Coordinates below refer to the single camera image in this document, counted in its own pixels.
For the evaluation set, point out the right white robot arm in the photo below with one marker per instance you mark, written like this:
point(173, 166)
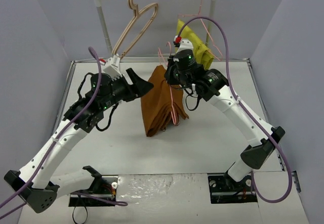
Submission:
point(213, 87)

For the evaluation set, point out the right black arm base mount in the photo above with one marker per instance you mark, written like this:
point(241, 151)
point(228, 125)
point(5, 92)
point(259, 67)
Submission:
point(224, 190)

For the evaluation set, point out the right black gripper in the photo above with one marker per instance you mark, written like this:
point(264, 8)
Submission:
point(169, 73)

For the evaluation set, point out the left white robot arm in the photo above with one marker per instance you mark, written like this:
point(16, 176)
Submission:
point(35, 183)

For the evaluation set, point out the yellow-green folded trousers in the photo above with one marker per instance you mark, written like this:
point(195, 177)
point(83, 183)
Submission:
point(201, 52)

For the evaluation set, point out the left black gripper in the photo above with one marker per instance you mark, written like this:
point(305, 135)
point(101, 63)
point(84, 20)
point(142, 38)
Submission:
point(130, 88)

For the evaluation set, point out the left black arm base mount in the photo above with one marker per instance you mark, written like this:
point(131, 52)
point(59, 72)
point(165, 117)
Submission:
point(100, 188)

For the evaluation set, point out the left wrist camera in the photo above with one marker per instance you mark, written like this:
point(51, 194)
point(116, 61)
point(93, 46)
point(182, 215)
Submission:
point(111, 67)

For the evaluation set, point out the brown trousers with striped waistband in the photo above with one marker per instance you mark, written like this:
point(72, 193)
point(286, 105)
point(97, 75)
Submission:
point(156, 104)

